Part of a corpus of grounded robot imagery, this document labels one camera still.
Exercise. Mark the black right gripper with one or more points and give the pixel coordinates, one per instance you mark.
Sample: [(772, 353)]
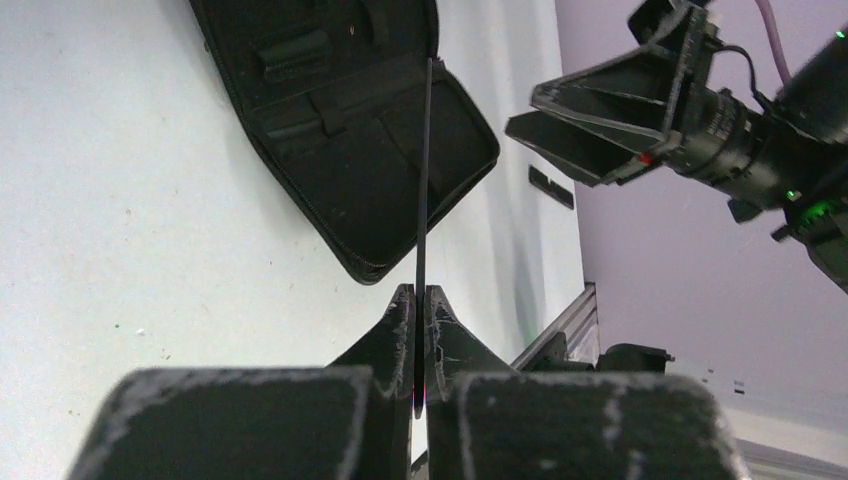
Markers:
[(619, 120)]

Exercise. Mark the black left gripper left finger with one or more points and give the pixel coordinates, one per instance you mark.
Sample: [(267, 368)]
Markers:
[(350, 419)]

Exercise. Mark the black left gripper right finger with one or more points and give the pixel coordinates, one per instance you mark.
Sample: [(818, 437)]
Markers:
[(486, 420)]

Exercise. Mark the black handled comb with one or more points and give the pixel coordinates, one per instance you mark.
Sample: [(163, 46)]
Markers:
[(421, 250)]

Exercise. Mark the black zippered tool case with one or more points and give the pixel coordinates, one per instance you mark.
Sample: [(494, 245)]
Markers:
[(344, 102)]

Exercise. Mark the small black comb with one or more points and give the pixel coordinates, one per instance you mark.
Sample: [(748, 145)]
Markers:
[(550, 188)]

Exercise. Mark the aluminium frame rail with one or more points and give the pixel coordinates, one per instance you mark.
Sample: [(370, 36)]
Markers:
[(579, 321)]

